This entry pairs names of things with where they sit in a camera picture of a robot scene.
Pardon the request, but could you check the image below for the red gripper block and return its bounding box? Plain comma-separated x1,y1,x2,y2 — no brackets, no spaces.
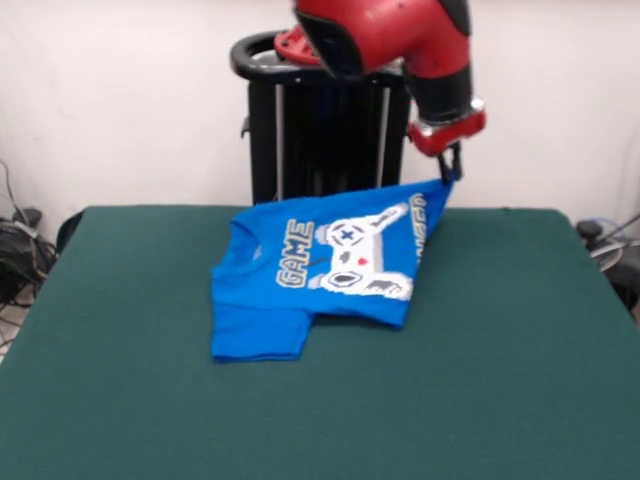
407,108,487,182

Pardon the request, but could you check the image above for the blue printed t-shirt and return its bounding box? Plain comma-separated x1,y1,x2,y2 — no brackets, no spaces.
210,177,458,365

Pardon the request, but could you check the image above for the dark green table cloth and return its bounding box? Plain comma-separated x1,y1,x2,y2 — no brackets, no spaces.
0,204,640,480

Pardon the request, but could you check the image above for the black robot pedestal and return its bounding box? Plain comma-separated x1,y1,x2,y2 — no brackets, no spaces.
230,29,419,207

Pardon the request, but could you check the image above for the black cable tangle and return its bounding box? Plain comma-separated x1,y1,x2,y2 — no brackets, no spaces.
0,159,59,307
574,213,640,314

